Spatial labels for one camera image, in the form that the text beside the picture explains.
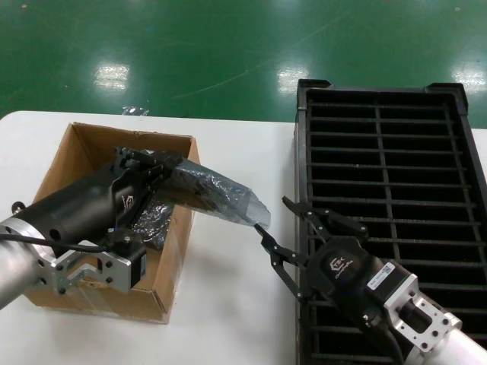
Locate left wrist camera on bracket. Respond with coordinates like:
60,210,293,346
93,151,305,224
32,230,148,296

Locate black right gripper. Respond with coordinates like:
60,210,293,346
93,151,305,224
253,195,386,329

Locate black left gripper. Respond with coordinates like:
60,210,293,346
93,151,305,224
17,145,184,257

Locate open brown cardboard box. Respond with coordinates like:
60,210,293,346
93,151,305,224
22,121,202,325

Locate black slotted plastic container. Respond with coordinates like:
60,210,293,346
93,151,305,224
292,78,487,365

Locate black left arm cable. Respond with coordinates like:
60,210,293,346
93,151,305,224
0,233,115,254

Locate grey antistatic plastic bag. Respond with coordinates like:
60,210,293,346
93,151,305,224
166,156,272,232

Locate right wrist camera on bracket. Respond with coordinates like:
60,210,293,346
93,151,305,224
366,259,463,351

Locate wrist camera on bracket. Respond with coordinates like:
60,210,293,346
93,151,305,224
366,259,463,351
32,230,148,296

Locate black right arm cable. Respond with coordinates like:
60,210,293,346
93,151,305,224
363,313,406,365

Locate bagged graphics card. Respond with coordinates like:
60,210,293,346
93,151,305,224
131,199,180,252

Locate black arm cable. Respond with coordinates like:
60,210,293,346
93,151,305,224
363,313,406,365
0,233,115,254

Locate graphics card with metal bracket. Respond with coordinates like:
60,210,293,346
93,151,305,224
170,167,248,222

